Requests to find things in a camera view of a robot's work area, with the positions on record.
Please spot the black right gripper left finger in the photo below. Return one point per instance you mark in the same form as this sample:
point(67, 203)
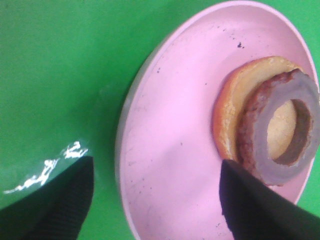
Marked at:
point(56, 211)

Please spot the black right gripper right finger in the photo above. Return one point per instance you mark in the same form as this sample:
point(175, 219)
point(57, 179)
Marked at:
point(254, 212)

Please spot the pink round plate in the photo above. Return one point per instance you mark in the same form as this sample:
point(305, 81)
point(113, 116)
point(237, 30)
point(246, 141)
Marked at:
point(166, 163)

